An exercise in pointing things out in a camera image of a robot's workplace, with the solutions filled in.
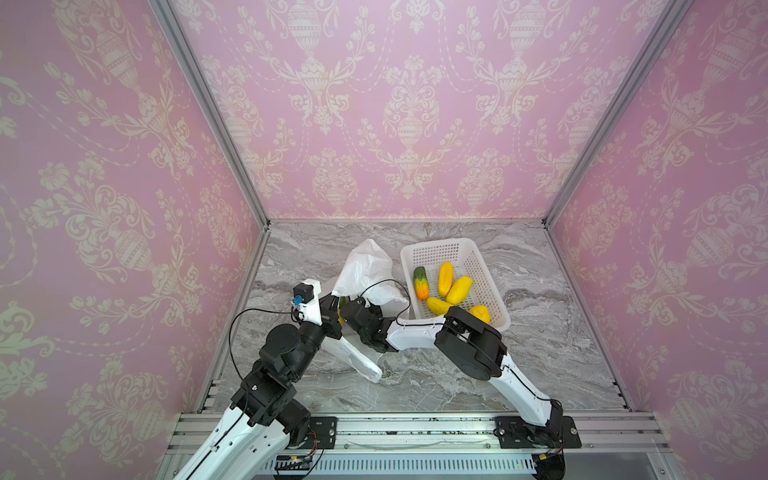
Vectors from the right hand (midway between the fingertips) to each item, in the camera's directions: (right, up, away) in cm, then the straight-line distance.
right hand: (359, 298), depth 97 cm
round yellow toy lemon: (+37, -2, -9) cm, 38 cm away
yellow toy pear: (+33, +3, -1) cm, 33 cm away
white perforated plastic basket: (+36, +12, +7) cm, 39 cm away
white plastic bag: (+4, +9, -13) cm, 16 cm away
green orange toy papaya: (+20, +5, 0) cm, 21 cm away
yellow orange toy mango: (+29, +6, +2) cm, 29 cm away
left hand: (-1, +6, -28) cm, 29 cm away
